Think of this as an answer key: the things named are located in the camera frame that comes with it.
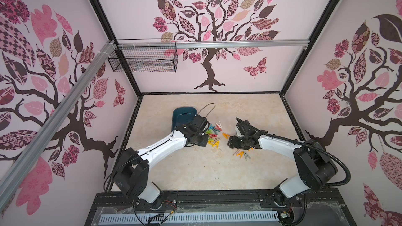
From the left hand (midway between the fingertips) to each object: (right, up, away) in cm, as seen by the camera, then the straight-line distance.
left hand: (203, 143), depth 84 cm
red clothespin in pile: (+6, +2, +13) cm, 14 cm away
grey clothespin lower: (+25, -8, +4) cm, 26 cm away
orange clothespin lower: (+23, -7, +6) cm, 24 cm away
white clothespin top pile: (+11, +8, +16) cm, 21 cm away
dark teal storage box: (-15, +14, +19) cm, 28 cm away
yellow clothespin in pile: (+6, -3, +8) cm, 11 cm away
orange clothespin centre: (+14, +2, +13) cm, 19 cm away
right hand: (+17, -1, +6) cm, 18 cm away
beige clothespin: (+19, -6, +5) cm, 21 cm away
